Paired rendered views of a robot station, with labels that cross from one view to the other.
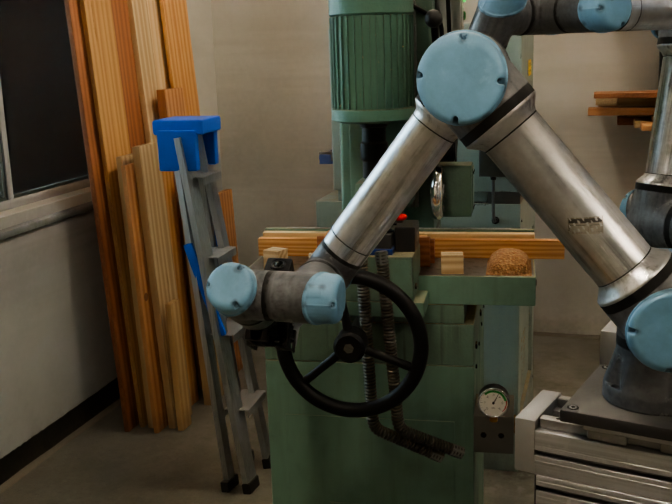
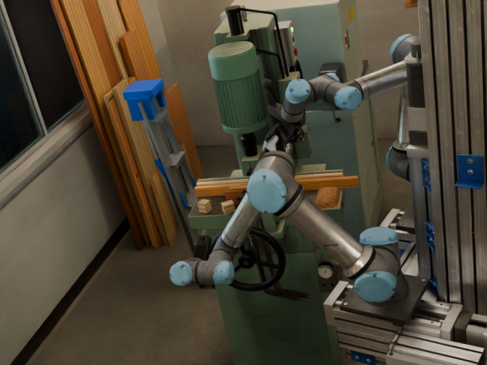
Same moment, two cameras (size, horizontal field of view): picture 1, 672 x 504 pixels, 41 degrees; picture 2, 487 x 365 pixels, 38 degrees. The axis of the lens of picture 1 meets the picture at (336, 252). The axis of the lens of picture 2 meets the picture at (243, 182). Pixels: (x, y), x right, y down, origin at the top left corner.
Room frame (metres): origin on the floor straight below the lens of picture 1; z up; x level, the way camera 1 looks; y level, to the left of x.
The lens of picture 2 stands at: (-0.58, -0.28, 2.26)
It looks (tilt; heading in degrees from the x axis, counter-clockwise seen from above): 27 degrees down; 6
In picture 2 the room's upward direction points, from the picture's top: 12 degrees counter-clockwise
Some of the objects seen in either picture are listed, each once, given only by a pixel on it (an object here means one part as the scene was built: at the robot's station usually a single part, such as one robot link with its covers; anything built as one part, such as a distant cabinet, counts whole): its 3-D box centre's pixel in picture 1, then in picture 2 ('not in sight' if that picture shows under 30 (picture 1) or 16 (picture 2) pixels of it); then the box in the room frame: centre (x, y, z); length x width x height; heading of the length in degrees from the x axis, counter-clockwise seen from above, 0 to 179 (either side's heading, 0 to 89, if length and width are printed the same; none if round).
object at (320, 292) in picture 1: (307, 294); (216, 269); (1.30, 0.04, 0.99); 0.11 x 0.11 x 0.08; 76
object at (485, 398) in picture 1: (493, 404); (325, 271); (1.69, -0.30, 0.65); 0.06 x 0.04 x 0.08; 79
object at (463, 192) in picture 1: (453, 189); (298, 142); (2.10, -0.28, 1.02); 0.09 x 0.07 x 0.12; 79
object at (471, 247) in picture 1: (406, 247); (274, 186); (1.93, -0.16, 0.92); 0.67 x 0.02 x 0.04; 79
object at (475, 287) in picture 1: (388, 281); (265, 211); (1.83, -0.11, 0.87); 0.61 x 0.30 x 0.06; 79
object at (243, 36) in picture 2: not in sight; (237, 29); (2.08, -0.12, 1.54); 0.08 x 0.08 x 0.17; 79
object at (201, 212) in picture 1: (215, 303); (178, 186); (2.75, 0.38, 0.58); 0.27 x 0.25 x 1.16; 76
